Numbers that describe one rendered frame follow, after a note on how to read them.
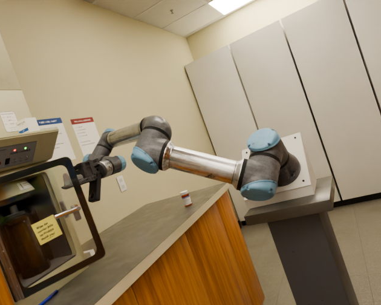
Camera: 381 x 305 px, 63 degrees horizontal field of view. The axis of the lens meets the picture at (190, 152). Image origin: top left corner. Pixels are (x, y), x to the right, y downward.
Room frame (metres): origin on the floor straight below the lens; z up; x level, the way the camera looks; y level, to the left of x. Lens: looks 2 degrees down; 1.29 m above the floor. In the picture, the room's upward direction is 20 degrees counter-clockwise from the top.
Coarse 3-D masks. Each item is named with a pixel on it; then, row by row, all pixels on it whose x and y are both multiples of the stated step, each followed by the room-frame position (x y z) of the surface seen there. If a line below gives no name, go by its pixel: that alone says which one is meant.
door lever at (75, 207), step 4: (72, 208) 1.07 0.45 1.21; (76, 208) 1.08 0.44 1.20; (80, 208) 1.09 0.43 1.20; (60, 212) 1.06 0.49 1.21; (64, 212) 1.06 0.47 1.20; (68, 212) 1.06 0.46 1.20; (72, 212) 1.07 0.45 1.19; (56, 216) 1.04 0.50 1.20; (60, 216) 1.05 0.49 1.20; (64, 216) 1.06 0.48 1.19
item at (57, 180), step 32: (64, 160) 1.14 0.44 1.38; (0, 192) 1.02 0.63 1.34; (32, 192) 1.06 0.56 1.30; (64, 192) 1.12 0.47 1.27; (0, 224) 1.00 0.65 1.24; (32, 224) 1.04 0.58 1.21; (64, 224) 1.10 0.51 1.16; (32, 256) 1.03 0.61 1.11; (64, 256) 1.08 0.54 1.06; (96, 256) 1.13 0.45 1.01; (32, 288) 1.01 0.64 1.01
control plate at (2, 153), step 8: (24, 144) 1.10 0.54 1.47; (32, 144) 1.13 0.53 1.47; (0, 152) 1.02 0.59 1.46; (8, 152) 1.05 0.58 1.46; (16, 152) 1.08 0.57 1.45; (24, 152) 1.11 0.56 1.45; (32, 152) 1.15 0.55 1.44; (0, 160) 1.04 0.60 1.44; (16, 160) 1.10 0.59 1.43; (24, 160) 1.13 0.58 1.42; (32, 160) 1.17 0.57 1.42; (0, 168) 1.05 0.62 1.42
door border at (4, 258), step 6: (0, 240) 0.99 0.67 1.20; (0, 246) 0.99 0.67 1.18; (0, 252) 0.98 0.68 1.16; (6, 252) 0.99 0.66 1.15; (0, 258) 0.98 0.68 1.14; (6, 258) 0.99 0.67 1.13; (6, 264) 0.98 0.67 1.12; (6, 270) 0.98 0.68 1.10; (12, 270) 0.99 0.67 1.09; (6, 276) 0.98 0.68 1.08; (12, 276) 0.99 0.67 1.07; (12, 282) 0.98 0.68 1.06; (18, 282) 0.99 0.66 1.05; (12, 288) 0.98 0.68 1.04; (18, 288) 0.99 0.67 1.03; (18, 294) 0.99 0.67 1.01; (18, 300) 0.98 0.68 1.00
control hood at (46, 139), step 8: (56, 128) 1.21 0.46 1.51; (0, 136) 1.01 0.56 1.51; (8, 136) 1.03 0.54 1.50; (16, 136) 1.06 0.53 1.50; (24, 136) 1.08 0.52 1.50; (32, 136) 1.11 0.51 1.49; (40, 136) 1.15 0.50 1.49; (48, 136) 1.18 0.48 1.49; (56, 136) 1.22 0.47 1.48; (0, 144) 1.01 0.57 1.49; (8, 144) 1.04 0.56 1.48; (16, 144) 1.07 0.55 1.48; (40, 144) 1.16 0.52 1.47; (48, 144) 1.20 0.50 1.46; (40, 152) 1.18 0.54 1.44; (48, 152) 1.22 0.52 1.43; (40, 160) 1.20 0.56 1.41; (8, 168) 1.09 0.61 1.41
